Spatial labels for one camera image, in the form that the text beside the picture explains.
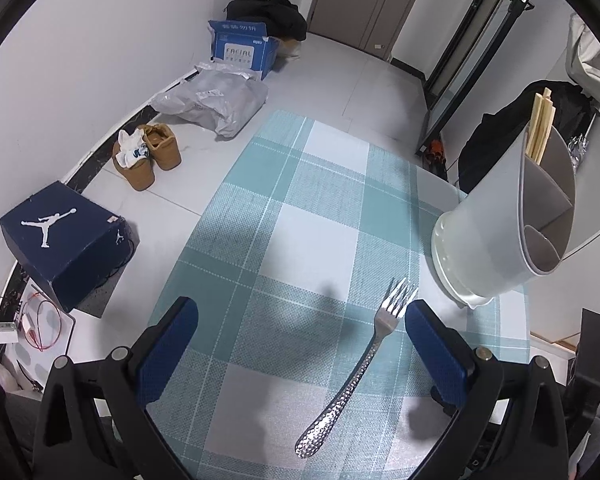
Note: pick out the white socks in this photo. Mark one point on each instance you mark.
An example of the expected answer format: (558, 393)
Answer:
(129, 150)

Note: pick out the white charger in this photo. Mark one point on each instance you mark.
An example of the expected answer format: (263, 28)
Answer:
(0, 332)

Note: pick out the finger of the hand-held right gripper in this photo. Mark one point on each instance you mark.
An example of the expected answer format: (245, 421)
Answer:
(592, 355)

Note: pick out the white grey utensil holder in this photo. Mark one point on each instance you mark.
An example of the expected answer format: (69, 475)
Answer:
(480, 240)

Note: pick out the grey plastic bags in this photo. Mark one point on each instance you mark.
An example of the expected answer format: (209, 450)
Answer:
(215, 100)

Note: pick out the navy shoe box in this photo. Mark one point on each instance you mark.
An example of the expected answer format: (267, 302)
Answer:
(65, 255)

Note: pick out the single wooden chopstick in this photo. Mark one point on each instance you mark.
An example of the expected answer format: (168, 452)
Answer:
(545, 97)
(549, 120)
(534, 110)

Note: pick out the silver hammered fork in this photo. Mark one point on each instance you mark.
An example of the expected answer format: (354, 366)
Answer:
(340, 400)

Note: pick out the brown boot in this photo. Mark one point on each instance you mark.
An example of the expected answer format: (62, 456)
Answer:
(137, 180)
(167, 152)

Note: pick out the teal checked tablecloth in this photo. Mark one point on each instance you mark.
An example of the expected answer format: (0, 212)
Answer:
(280, 240)

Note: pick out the orange and black object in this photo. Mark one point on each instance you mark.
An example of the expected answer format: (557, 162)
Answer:
(434, 152)

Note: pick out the blue cardboard box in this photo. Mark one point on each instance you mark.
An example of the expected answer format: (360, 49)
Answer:
(242, 52)

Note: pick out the black coat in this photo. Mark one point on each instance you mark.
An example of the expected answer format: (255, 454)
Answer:
(510, 130)

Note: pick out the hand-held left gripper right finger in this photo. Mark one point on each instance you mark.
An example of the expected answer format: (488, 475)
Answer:
(437, 355)

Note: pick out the brown door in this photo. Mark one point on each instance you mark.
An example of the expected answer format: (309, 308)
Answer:
(360, 0)

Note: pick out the white shoulder bag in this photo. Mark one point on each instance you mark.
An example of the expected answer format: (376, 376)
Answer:
(595, 65)

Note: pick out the silver folded umbrella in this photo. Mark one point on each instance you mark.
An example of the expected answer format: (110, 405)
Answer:
(579, 150)

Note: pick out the black framed glass door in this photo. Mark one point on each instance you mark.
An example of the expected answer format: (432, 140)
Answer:
(472, 45)

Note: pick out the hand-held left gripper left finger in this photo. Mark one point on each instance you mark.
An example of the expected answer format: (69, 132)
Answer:
(167, 350)

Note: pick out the black bag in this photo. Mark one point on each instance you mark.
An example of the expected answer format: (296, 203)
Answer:
(270, 10)

